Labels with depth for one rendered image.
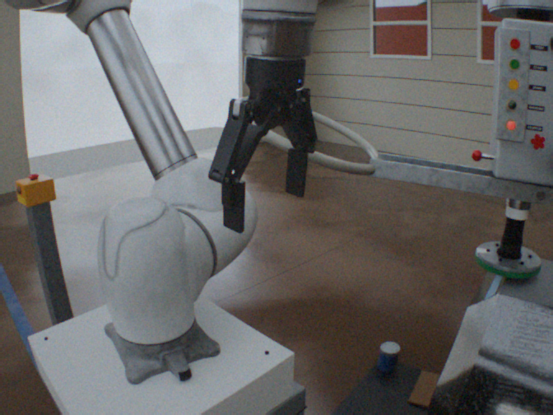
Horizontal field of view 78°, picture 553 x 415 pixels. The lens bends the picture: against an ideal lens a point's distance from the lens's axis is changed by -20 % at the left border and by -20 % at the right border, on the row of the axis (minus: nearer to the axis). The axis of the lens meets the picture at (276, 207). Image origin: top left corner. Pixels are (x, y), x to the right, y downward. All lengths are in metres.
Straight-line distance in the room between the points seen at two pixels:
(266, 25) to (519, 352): 0.97
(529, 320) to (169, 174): 0.95
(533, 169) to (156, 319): 0.94
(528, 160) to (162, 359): 0.95
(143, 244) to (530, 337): 0.95
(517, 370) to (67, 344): 1.04
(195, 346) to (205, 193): 0.28
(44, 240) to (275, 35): 1.24
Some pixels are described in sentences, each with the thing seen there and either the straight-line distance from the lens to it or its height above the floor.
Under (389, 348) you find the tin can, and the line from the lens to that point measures 2.07.
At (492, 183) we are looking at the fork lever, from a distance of 1.16.
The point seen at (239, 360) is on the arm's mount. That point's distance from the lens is 0.74.
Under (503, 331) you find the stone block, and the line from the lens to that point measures 1.14.
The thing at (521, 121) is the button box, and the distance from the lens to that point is 1.08.
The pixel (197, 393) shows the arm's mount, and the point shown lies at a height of 0.90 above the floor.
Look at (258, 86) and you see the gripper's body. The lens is 0.49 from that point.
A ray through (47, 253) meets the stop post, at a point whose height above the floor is 0.81.
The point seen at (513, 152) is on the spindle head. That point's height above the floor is 1.23.
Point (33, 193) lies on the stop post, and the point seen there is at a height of 1.04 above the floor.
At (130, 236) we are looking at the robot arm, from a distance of 0.62.
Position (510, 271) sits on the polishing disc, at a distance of 1.20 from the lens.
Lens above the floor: 1.37
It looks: 18 degrees down
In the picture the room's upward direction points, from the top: straight up
